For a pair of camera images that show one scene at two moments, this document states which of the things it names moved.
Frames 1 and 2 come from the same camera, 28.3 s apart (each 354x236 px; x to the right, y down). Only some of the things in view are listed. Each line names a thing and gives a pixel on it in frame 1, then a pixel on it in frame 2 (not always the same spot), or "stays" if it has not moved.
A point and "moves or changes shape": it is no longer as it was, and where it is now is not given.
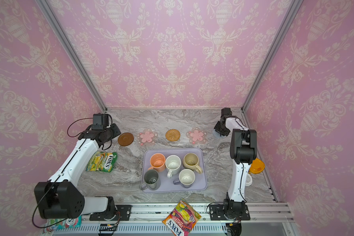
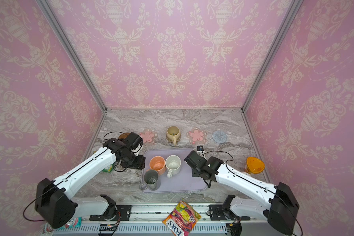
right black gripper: x=218 y=129 -> x=194 y=173
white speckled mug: x=173 y=163 stays
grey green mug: x=152 y=180 stays
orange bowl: x=257 y=166 stays
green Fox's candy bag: x=52 y=224 stays
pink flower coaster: x=197 y=136 stays
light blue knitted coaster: x=217 y=134 moves or changes shape
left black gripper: x=117 y=131 -> x=140 y=164
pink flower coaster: x=147 y=137 stays
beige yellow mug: x=191 y=161 moves or changes shape
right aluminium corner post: x=294 y=7 stays
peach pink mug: x=157 y=162 stays
